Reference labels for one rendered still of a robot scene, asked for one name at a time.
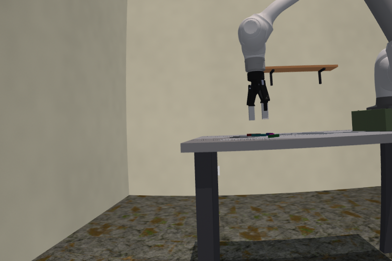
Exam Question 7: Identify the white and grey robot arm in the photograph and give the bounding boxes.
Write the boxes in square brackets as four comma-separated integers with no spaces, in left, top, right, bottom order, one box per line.
[238,0,392,110]

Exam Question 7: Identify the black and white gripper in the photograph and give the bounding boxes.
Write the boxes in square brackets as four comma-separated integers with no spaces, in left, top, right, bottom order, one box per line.
[247,71,270,120]

